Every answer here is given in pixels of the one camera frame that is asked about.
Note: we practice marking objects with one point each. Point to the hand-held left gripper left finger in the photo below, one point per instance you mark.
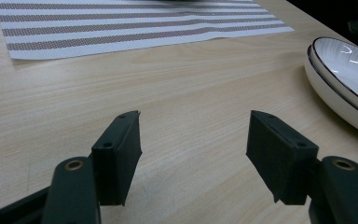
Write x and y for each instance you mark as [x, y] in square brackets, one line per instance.
[115, 161]

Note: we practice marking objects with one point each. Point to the grey striped white placemat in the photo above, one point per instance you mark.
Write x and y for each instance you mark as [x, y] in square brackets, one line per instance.
[105, 31]

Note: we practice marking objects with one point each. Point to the white plate with black rim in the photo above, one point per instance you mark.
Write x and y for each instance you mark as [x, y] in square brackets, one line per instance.
[348, 71]
[329, 99]

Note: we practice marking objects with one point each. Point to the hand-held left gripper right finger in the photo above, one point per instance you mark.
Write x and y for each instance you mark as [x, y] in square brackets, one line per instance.
[279, 161]

